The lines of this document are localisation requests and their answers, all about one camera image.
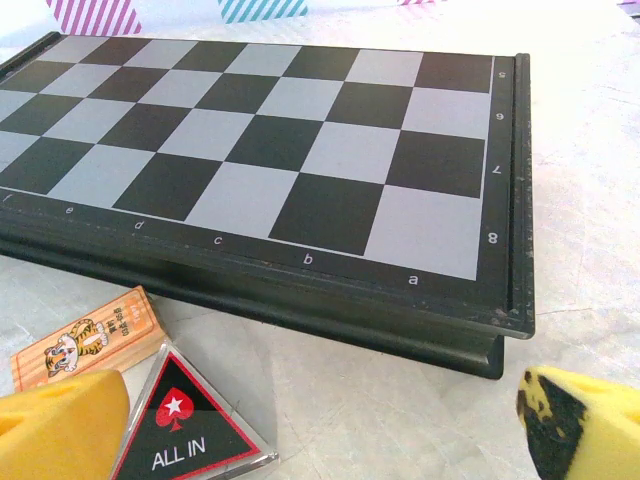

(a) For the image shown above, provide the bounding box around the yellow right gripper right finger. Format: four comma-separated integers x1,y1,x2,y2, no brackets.
515,365,640,480

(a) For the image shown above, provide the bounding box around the black folding chess board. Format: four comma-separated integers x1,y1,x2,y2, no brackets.
0,30,537,381

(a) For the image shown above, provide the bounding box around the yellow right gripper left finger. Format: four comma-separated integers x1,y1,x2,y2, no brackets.
0,368,132,480

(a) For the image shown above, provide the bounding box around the triangular all in poker chip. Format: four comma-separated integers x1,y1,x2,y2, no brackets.
110,339,280,480

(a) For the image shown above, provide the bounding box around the wooden tiger print block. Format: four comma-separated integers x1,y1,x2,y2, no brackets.
9,285,169,394

